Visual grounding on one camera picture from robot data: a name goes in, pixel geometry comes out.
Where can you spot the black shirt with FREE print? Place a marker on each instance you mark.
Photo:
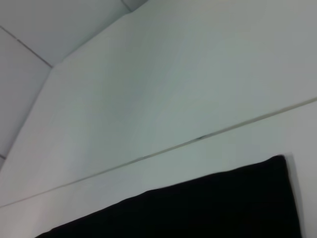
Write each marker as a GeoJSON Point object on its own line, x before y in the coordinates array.
{"type": "Point", "coordinates": [198, 210]}

